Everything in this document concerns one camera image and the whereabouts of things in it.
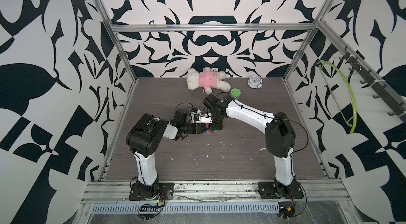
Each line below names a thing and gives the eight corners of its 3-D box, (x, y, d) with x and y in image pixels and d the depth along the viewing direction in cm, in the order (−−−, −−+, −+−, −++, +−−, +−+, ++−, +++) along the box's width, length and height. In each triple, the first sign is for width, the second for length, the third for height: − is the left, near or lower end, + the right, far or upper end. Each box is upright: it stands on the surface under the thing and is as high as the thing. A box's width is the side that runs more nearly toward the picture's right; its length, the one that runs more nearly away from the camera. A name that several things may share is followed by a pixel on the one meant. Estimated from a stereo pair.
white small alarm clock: (248, 88, 115) (249, 85, 113) (246, 79, 121) (247, 76, 119) (262, 88, 115) (264, 85, 113) (259, 79, 121) (260, 76, 119)
